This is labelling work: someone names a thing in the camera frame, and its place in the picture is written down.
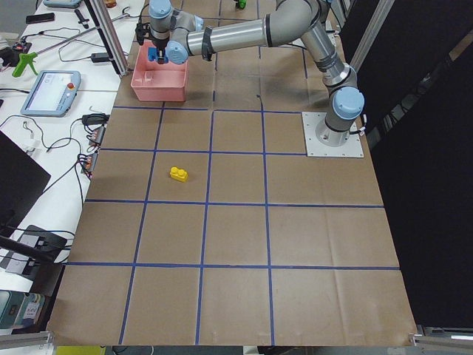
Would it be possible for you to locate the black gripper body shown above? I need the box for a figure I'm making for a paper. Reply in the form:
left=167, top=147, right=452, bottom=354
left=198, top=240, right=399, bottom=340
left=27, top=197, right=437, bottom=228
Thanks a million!
left=135, top=22, right=169, bottom=50

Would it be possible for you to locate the blue toy block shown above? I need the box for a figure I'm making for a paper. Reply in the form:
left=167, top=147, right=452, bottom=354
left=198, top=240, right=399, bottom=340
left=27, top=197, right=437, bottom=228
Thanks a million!
left=147, top=46, right=169, bottom=64

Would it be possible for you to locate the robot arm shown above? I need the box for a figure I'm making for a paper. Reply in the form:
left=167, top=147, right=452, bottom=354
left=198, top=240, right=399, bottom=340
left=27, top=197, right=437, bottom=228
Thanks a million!
left=135, top=0, right=364, bottom=133

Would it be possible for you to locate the pink plastic box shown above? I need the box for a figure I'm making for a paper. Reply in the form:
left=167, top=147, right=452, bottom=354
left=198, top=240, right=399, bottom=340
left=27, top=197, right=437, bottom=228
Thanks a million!
left=131, top=41, right=188, bottom=102

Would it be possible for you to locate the black power adapter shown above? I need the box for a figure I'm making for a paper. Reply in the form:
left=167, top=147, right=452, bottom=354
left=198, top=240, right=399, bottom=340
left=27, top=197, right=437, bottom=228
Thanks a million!
left=90, top=53, right=110, bottom=63

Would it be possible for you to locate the black smartphone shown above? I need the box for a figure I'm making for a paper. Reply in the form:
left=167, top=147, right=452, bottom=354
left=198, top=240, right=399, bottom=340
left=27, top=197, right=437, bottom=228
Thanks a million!
left=25, top=13, right=55, bottom=24

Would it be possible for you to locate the teach pendant tablet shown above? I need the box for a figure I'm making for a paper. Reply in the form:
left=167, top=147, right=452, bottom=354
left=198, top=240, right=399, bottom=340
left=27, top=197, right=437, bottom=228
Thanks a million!
left=21, top=70, right=81, bottom=117

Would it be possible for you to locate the yellow toy block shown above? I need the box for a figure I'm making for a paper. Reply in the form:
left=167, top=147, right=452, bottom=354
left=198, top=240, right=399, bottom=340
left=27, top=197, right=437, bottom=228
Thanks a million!
left=169, top=166, right=188, bottom=183

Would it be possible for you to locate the black monitor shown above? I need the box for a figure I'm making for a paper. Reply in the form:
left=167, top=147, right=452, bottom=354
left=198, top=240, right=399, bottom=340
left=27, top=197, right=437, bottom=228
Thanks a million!
left=0, top=132, right=51, bottom=237

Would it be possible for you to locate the aluminium frame post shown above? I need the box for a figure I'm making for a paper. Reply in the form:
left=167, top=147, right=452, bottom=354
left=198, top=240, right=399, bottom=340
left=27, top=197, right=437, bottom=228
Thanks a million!
left=84, top=0, right=128, bottom=78

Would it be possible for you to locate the green handled reacher grabber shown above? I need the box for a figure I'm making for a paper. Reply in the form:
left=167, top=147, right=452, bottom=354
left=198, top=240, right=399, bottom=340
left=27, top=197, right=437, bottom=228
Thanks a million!
left=12, top=6, right=145, bottom=78

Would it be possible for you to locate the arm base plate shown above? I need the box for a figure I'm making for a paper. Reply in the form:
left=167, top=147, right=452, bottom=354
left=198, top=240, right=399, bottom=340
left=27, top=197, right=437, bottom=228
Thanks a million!
left=302, top=112, right=364, bottom=159

